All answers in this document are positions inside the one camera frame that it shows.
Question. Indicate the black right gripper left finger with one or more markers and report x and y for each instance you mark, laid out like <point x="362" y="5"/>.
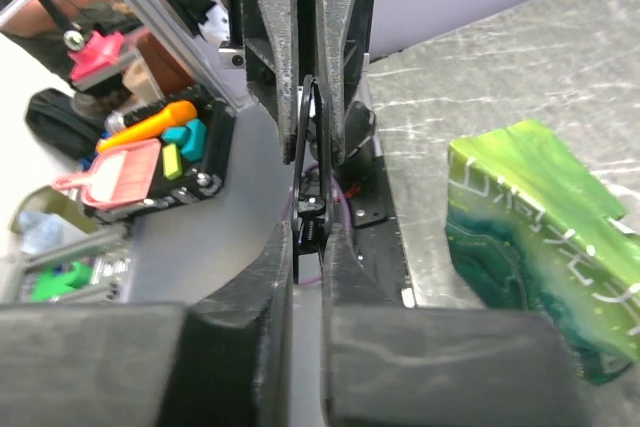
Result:
<point x="223" y="361"/>

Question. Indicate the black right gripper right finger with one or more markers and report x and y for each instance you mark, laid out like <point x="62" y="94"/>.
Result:
<point x="389" y="365"/>

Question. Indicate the green cat litter bag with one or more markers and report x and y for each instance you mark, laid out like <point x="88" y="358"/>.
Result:
<point x="530" y="228"/>

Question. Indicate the pink toy dustpan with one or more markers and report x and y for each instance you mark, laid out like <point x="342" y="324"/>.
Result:
<point x="117" y="177"/>

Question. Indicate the black tray of toys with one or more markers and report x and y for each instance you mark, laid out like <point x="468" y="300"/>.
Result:
<point x="193" y="158"/>

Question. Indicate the orange toy carrot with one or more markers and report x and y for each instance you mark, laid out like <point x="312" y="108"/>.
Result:
<point x="174" y="114"/>

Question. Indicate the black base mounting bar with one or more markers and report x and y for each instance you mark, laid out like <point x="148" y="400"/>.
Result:
<point x="305" y="62"/>

